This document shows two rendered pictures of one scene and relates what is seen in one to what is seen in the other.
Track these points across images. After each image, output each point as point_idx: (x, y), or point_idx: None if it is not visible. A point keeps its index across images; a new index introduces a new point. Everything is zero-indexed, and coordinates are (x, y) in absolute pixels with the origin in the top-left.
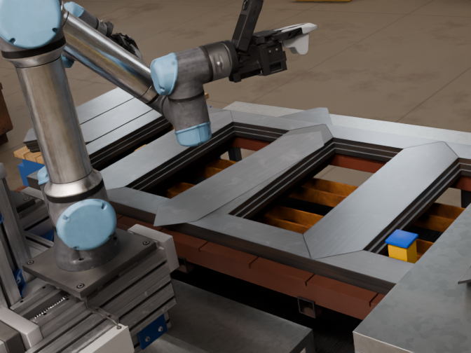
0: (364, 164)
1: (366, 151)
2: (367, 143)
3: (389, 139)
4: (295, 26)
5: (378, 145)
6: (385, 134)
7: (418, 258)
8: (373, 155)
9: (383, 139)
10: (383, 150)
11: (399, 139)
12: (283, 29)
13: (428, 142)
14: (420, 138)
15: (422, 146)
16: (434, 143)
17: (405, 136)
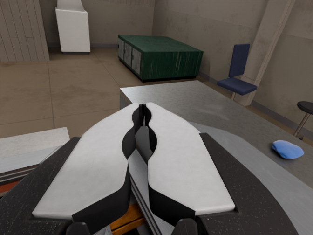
0: (2, 188)
1: (2, 179)
2: (2, 173)
3: (18, 161)
4: (158, 135)
5: (14, 169)
6: (10, 157)
7: (113, 233)
8: (12, 179)
9: (12, 162)
10: (20, 172)
11: (27, 157)
12: (119, 170)
13: (51, 150)
14: (42, 149)
15: (50, 155)
16: (57, 149)
17: (29, 153)
